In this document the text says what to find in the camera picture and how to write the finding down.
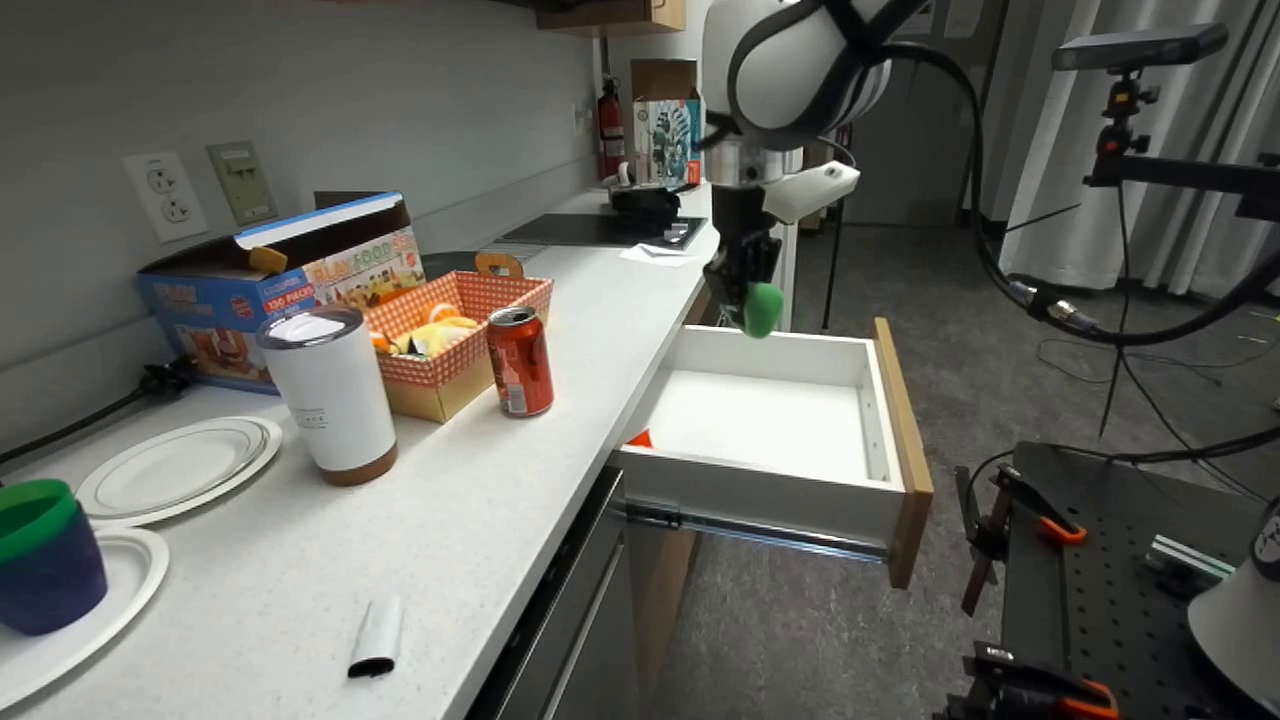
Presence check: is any orange black clamp right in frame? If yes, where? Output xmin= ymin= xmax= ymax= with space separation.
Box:
xmin=932 ymin=646 xmax=1120 ymax=720

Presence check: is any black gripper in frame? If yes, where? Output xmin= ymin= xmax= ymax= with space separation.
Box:
xmin=705 ymin=190 xmax=778 ymax=325

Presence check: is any orange patterned paper tray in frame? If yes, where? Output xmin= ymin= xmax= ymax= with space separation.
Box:
xmin=368 ymin=271 xmax=552 ymax=422

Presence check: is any white plate near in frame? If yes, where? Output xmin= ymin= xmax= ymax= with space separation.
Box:
xmin=0 ymin=523 xmax=175 ymax=716

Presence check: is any white wall outlet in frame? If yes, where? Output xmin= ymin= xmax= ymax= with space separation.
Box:
xmin=122 ymin=151 xmax=207 ymax=239

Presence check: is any black perforated breadboard plate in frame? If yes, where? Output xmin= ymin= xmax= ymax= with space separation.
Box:
xmin=960 ymin=443 xmax=1275 ymax=720

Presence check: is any white plate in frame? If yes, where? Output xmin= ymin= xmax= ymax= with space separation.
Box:
xmin=0 ymin=523 xmax=175 ymax=716
xmin=75 ymin=416 xmax=285 ymax=523

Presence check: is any orange black clamp left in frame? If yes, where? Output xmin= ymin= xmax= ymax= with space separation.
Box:
xmin=956 ymin=468 xmax=1087 ymax=613

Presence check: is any black white marker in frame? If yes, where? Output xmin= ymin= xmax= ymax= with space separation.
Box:
xmin=347 ymin=596 xmax=402 ymax=680

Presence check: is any black camera on stand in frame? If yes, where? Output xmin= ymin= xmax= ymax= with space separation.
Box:
xmin=1052 ymin=25 xmax=1280 ymax=222

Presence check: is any red fire extinguisher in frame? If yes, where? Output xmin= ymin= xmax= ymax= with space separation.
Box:
xmin=597 ymin=82 xmax=627 ymax=181

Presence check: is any white plate far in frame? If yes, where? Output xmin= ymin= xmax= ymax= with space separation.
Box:
xmin=75 ymin=416 xmax=285 ymax=523

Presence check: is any blue cup green rim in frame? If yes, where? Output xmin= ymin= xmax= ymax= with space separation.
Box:
xmin=0 ymin=482 xmax=109 ymax=635

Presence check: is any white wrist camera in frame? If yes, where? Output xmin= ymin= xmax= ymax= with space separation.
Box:
xmin=762 ymin=160 xmax=859 ymax=226

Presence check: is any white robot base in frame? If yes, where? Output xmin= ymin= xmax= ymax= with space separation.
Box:
xmin=1189 ymin=502 xmax=1280 ymax=716

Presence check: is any orange black clamp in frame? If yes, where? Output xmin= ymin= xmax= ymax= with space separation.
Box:
xmin=956 ymin=468 xmax=1087 ymax=613
xmin=932 ymin=646 xmax=1120 ymax=720

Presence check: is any white wooden-front drawer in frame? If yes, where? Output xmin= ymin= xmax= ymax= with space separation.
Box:
xmin=610 ymin=315 xmax=936 ymax=587

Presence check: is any red soda can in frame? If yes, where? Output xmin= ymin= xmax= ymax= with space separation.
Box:
xmin=486 ymin=304 xmax=554 ymax=422

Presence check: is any white tumbler cup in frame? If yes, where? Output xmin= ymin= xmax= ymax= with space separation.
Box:
xmin=260 ymin=308 xmax=396 ymax=489

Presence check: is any blue cardboard box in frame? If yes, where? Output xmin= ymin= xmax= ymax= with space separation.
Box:
xmin=136 ymin=192 xmax=425 ymax=391

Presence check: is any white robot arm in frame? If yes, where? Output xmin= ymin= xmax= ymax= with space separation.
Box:
xmin=701 ymin=0 xmax=925 ymax=336

